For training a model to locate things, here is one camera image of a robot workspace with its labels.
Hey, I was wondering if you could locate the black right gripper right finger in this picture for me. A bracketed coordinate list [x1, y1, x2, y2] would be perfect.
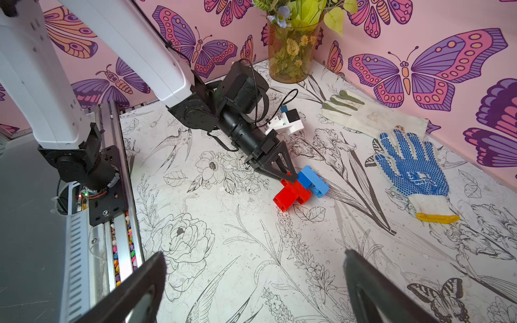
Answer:
[343, 249, 437, 322]

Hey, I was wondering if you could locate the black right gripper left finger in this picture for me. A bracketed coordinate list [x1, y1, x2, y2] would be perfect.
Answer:
[78, 252, 166, 322]

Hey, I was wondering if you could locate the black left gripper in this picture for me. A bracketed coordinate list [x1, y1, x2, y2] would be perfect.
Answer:
[219, 108, 298, 184]

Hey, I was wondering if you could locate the long blue lego brick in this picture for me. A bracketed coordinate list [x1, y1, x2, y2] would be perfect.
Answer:
[297, 166, 330, 198]

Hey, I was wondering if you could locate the long red lego brick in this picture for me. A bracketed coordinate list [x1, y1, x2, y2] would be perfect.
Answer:
[273, 179, 312, 212]

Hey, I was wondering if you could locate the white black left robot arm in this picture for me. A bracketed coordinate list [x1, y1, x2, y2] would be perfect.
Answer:
[1, 1, 297, 192]

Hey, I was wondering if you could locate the white green work glove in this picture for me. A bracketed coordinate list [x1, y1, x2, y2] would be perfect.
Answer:
[320, 90, 428, 139]

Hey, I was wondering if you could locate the blue dotted work glove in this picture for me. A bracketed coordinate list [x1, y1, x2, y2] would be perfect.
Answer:
[374, 129, 460, 224]

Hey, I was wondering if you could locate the potted plant in glass vase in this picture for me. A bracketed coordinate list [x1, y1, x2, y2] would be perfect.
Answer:
[253, 0, 358, 83]

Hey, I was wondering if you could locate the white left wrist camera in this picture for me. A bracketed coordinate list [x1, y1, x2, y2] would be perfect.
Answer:
[265, 106, 304, 135]

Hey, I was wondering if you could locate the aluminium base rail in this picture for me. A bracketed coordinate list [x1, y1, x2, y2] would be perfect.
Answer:
[59, 101, 144, 322]

